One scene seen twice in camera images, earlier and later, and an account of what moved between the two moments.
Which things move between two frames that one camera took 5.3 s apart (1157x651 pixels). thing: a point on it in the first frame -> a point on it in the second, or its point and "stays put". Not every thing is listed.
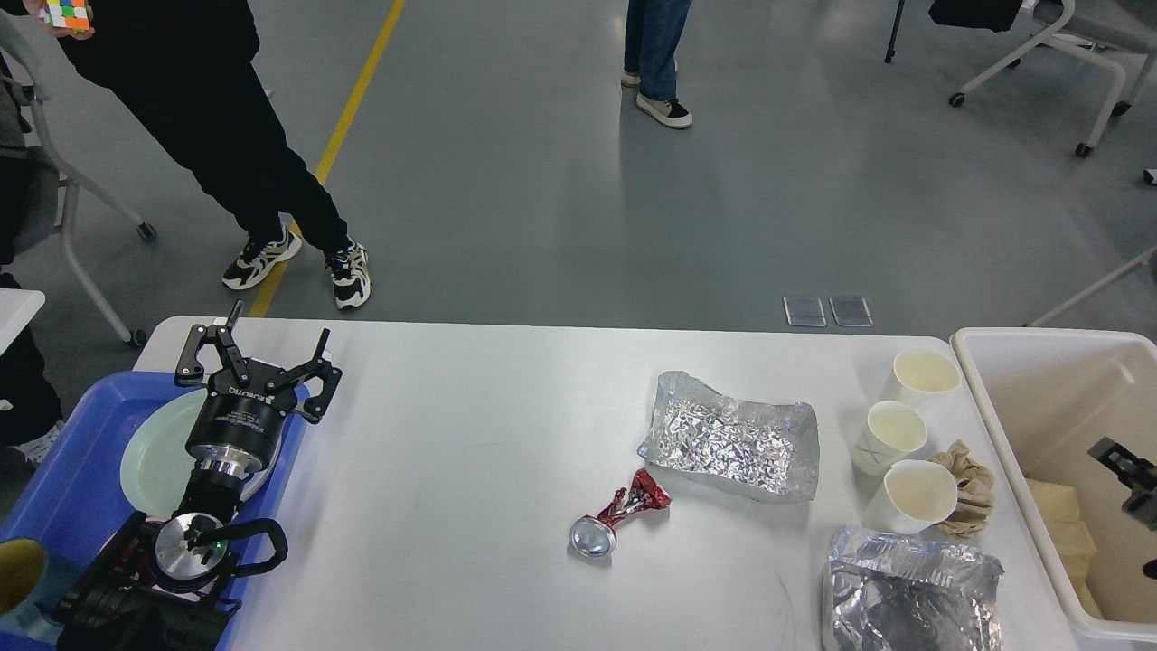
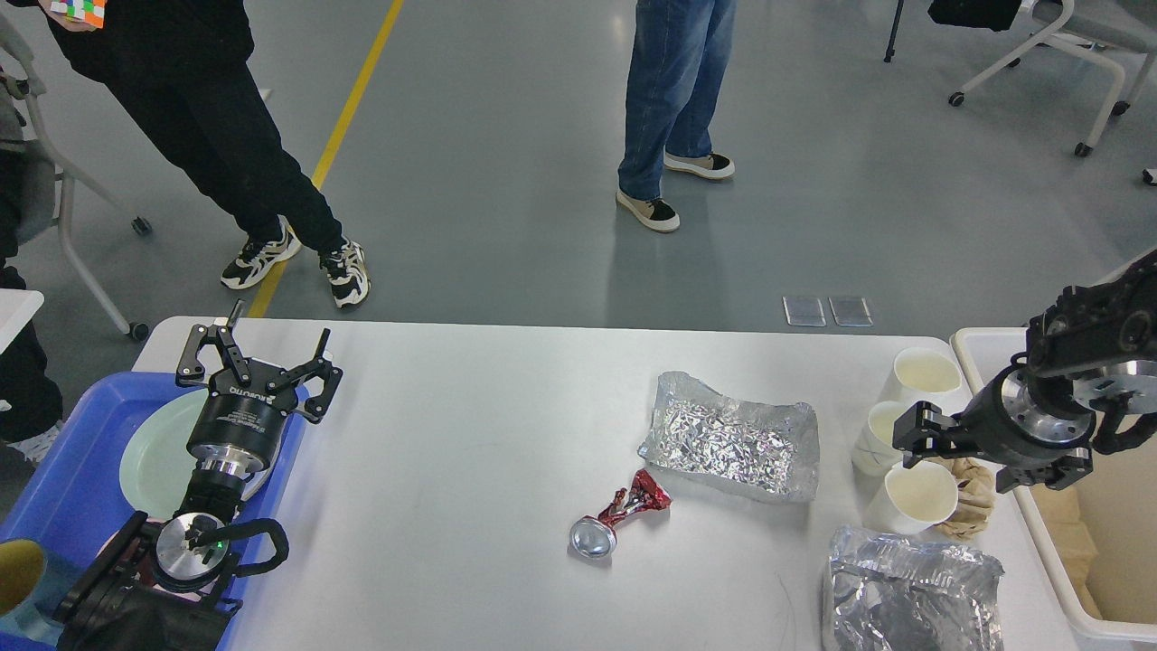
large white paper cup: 912,495 stays put
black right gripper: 1142,474 -> 1005,427
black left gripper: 237,422 stays put
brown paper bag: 1059,504 stays put
